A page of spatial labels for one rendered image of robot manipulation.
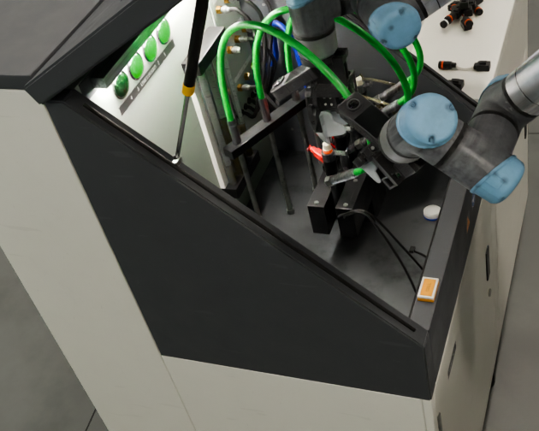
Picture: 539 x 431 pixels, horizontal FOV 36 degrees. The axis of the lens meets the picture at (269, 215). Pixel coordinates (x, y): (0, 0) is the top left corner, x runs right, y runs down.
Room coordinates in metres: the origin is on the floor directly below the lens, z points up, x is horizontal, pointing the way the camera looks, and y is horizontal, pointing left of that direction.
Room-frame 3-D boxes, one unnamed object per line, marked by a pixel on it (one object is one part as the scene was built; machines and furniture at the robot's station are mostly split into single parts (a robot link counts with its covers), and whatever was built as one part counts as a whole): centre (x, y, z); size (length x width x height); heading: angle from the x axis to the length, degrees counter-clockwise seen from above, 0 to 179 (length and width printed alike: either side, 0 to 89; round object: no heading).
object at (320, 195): (1.44, -0.21, 0.91); 0.34 x 0.10 x 0.15; 150
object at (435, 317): (1.21, -0.35, 0.87); 0.62 x 0.04 x 0.16; 150
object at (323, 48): (1.32, -0.17, 1.35); 0.08 x 0.08 x 0.05
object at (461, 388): (1.20, -0.37, 0.44); 0.65 x 0.02 x 0.68; 150
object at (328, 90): (1.32, -0.17, 1.27); 0.09 x 0.08 x 0.12; 60
